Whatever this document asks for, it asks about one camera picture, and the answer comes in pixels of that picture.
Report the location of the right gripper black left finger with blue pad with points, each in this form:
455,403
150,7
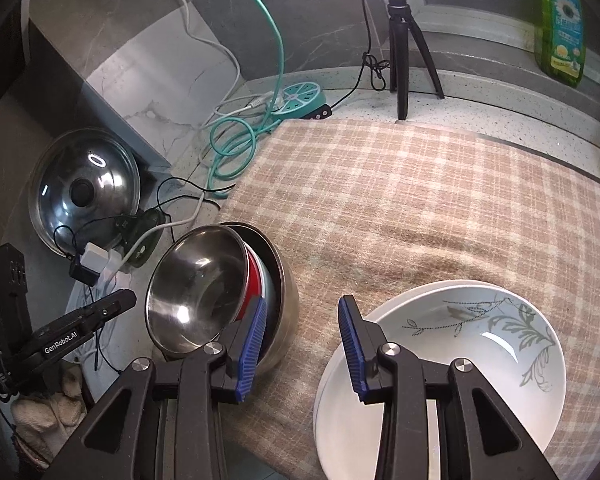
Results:
121,437

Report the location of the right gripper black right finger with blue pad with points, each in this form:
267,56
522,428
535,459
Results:
480,436

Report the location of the light blue ceramic bowl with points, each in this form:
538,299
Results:
512,343

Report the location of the plain white plate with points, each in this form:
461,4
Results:
346,431

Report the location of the red steel-lined saucepan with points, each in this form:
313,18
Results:
202,283

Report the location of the large stainless steel bowl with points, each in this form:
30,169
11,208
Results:
283,315

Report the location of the beige rag cloth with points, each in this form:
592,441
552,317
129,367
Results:
45,422

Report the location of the black GenRobot device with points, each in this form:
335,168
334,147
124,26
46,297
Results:
30,359

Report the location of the white power adapter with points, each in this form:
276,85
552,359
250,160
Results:
98,260

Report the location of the glass pot lid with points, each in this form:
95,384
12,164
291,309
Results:
82,184

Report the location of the plaid beige table cloth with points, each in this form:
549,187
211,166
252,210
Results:
373,210

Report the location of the teal round power strip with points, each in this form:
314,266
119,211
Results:
303,100

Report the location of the green dish soap bottle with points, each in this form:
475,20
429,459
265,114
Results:
559,40

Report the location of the black tripod stand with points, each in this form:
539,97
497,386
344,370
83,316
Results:
403,27

